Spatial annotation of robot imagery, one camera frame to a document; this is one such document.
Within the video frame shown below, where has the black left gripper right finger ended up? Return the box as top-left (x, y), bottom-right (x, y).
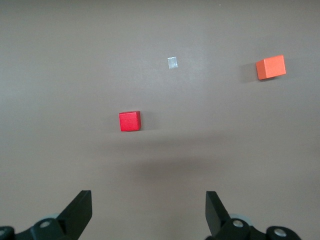
top-left (204, 190), bottom-right (301, 240)

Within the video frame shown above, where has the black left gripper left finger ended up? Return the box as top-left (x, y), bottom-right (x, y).
top-left (0, 189), bottom-right (93, 240)

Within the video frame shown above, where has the red wooden block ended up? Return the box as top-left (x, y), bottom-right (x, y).
top-left (118, 110), bottom-right (142, 133)

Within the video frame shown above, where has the orange wooden block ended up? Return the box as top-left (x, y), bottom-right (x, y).
top-left (255, 54), bottom-right (287, 81)

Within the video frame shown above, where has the brown paper table cover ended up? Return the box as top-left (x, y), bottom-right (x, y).
top-left (0, 0), bottom-right (320, 240)

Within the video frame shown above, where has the small clear tape piece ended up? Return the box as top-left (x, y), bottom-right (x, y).
top-left (166, 56), bottom-right (179, 69)

